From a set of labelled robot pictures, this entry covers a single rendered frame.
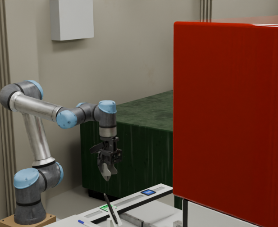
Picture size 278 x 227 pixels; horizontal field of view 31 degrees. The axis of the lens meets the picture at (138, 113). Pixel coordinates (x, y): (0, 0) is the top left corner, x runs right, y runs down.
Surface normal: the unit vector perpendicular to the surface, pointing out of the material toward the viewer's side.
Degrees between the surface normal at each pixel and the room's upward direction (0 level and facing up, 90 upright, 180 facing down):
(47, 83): 90
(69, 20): 90
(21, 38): 90
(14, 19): 90
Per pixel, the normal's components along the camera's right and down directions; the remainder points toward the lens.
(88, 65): 0.80, 0.13
